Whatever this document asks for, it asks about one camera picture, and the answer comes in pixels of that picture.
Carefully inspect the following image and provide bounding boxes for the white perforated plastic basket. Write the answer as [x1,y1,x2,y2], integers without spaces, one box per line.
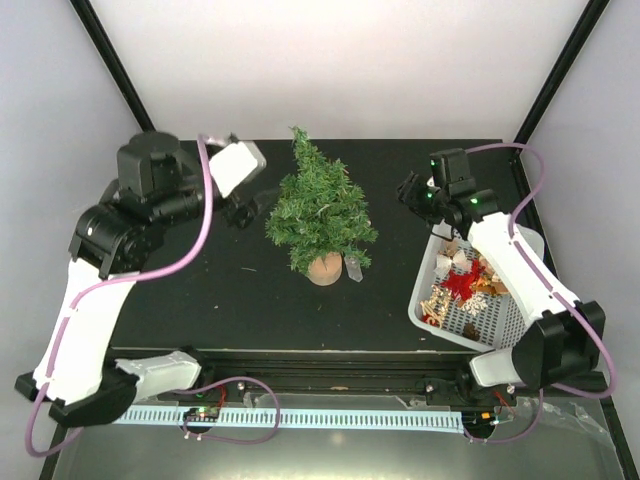
[408,223,526,352]

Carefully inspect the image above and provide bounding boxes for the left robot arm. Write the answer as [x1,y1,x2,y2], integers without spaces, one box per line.
[15,131,266,429]

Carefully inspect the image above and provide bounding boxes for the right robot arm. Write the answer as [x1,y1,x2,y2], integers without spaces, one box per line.
[397,149,613,403]

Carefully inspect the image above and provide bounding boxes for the small green christmas tree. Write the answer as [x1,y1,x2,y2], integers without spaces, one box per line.
[265,126,378,275]

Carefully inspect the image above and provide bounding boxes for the round wooden tree base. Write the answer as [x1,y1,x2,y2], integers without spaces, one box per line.
[307,252,342,287]

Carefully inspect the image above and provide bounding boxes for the gold merry christmas sign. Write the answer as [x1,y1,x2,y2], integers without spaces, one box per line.
[419,285,452,329]

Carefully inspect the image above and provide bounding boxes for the burlap bow ornament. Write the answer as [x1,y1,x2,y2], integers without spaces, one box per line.
[442,239,459,257]

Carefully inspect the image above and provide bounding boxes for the red star ornament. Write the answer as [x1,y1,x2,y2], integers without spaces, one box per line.
[440,261,485,301]

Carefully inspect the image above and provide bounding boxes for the wooden ornament pieces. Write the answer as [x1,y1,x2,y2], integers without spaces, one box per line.
[474,265,509,296]

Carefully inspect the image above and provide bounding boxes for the white snowflake ornament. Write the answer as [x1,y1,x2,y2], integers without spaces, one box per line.
[460,293,488,317]

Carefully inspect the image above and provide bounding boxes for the brown pine cone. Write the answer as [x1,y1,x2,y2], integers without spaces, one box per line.
[462,322,480,341]

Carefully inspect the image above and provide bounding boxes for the left controller circuit board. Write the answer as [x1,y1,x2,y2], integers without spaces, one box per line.
[183,407,220,423]

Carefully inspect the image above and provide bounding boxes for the controller circuit board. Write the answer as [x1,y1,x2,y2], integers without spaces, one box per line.
[183,407,220,423]
[462,407,516,426]

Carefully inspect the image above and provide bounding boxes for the right controller circuit board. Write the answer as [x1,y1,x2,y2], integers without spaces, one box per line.
[462,407,516,426]

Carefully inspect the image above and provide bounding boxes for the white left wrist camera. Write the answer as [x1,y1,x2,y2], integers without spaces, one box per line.
[209,141,267,198]

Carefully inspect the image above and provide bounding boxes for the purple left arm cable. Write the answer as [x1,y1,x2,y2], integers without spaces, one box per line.
[24,132,226,458]

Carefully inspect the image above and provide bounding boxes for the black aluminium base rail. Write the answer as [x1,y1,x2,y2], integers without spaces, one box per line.
[99,349,606,406]

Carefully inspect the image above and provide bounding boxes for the white slotted cable duct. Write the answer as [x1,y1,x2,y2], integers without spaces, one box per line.
[116,405,464,434]

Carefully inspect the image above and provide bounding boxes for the left black frame post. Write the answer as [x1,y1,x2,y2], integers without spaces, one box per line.
[69,0,155,131]

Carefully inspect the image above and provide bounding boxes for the black frame post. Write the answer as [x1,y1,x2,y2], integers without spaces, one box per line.
[514,0,610,144]
[69,0,155,131]

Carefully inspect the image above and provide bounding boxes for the right black frame post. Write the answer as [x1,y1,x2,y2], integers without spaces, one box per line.
[514,0,610,144]

